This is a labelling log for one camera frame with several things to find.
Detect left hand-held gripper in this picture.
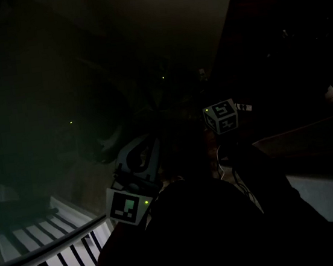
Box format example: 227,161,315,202
97,133,171,230

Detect wide white venetian blinds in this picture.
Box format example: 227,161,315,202
286,168,333,256

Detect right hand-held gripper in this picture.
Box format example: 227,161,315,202
201,98,240,137

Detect thin black cable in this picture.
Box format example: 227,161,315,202
231,166,256,209

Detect person's black clothing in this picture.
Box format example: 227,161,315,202
63,98,333,266

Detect person's left forearm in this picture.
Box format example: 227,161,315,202
98,217,150,260

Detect small white patterned tag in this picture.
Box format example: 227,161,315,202
235,101,253,113

